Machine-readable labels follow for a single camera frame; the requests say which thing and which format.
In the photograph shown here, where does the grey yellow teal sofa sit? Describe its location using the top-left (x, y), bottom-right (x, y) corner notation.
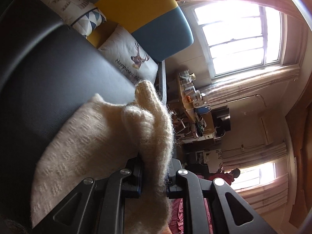
top-left (24, 0), bottom-right (195, 103)

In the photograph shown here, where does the geometric print pillow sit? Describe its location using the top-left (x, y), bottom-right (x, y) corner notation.
top-left (36, 0), bottom-right (107, 38)

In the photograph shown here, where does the pink ruffled bedspread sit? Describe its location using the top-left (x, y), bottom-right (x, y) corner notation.
top-left (168, 173), bottom-right (217, 234)

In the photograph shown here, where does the cream knit sweater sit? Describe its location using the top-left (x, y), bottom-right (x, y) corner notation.
top-left (30, 80), bottom-right (175, 234)

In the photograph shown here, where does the sheer patterned curtain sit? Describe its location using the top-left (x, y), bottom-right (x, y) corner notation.
top-left (241, 183), bottom-right (288, 210)
top-left (219, 143), bottom-right (288, 173)

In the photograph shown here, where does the black padded folding table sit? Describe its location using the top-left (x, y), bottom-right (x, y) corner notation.
top-left (0, 0), bottom-right (142, 227)

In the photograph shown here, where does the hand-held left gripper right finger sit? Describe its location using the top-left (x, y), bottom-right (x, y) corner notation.
top-left (167, 158), bottom-right (278, 234)

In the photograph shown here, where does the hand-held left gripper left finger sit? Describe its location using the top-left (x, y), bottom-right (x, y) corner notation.
top-left (32, 157), bottom-right (144, 234)

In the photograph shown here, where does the black television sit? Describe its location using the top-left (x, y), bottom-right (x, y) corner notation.
top-left (211, 107), bottom-right (231, 132)

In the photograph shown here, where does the wooden desk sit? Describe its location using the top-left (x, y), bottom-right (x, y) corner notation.
top-left (177, 78), bottom-right (215, 139)

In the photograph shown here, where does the large bright window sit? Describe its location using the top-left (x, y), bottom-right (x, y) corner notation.
top-left (185, 1), bottom-right (300, 78)

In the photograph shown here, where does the small bright window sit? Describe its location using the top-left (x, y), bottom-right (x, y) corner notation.
top-left (230, 162), bottom-right (277, 191)

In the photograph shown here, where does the deer print pillow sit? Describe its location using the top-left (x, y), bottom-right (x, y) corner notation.
top-left (98, 24), bottom-right (159, 83)

